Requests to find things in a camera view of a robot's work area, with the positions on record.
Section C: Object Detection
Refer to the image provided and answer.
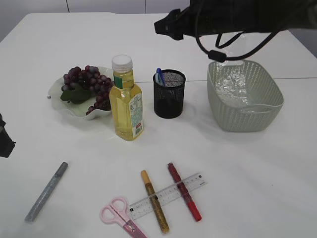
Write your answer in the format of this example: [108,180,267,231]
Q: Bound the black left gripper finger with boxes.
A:
[0,115,15,158]

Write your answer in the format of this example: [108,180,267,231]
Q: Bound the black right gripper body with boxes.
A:
[180,0,248,38]

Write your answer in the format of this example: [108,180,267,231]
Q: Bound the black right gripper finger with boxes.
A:
[154,9,184,41]

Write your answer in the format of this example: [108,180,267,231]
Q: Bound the blue scissors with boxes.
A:
[155,68,165,87]

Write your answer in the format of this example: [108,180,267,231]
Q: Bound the clear crinkled plastic sheet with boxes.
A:
[215,34,249,107]

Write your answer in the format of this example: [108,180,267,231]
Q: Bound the yellow oil bottle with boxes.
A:
[109,55,144,141]

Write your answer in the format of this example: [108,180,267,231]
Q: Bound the purple artificial grape bunch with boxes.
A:
[60,65,114,115]

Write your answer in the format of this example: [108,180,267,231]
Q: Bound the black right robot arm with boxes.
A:
[154,0,317,41]

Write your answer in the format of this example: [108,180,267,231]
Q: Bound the silver glitter pen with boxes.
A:
[24,162,68,223]

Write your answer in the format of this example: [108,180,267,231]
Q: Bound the black mesh pen holder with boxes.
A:
[153,69,186,119]

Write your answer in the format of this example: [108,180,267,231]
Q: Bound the frosted wavy glass plate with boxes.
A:
[48,66,113,120]

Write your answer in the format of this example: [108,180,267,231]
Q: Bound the grey-green woven plastic basket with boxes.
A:
[207,60,284,132]

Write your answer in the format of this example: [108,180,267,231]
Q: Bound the clear plastic ruler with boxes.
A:
[128,173,208,220]

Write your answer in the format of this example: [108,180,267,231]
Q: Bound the gold glitter pen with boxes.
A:
[141,170,170,234]

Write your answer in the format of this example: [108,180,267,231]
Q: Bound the red glitter pen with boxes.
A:
[167,163,202,222]

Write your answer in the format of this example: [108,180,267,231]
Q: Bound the pink scissors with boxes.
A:
[99,197,147,238]

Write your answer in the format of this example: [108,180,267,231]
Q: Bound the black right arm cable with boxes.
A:
[194,7,285,63]

